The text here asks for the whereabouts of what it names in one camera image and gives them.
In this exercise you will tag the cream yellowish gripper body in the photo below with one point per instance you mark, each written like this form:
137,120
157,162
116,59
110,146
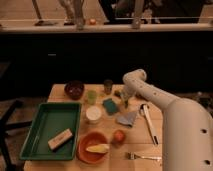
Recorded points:
124,97

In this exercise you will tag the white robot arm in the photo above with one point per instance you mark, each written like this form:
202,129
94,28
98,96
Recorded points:
187,138

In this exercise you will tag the metal tin cup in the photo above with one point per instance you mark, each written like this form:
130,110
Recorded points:
108,86

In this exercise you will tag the green plastic cup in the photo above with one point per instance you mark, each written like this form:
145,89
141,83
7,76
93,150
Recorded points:
91,97

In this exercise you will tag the white paper cup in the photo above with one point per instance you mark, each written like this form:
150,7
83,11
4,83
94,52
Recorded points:
93,114

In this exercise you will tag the teal green sponge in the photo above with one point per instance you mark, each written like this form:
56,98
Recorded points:
110,106

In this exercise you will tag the grey blue cloth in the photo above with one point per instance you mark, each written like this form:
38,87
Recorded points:
127,119

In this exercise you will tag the red tomato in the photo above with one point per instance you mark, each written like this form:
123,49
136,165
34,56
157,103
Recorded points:
119,136

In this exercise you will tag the dark red bowl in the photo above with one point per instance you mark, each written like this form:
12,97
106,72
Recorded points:
74,89

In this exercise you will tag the orange bowl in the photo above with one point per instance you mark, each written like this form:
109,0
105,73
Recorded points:
89,140

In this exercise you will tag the yellow corn cob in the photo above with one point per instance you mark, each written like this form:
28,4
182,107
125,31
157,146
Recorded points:
99,148

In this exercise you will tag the silver fork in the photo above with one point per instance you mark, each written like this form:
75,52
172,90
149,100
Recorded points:
133,156

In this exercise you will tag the green plastic tray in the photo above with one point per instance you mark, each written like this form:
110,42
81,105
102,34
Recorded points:
50,120

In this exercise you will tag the beige rectangular block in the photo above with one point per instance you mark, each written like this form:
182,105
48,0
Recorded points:
60,139

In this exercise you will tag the black office chair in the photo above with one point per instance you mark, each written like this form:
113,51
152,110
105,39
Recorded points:
5,127

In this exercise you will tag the white handled utensil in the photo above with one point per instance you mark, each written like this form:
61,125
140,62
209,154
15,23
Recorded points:
145,110

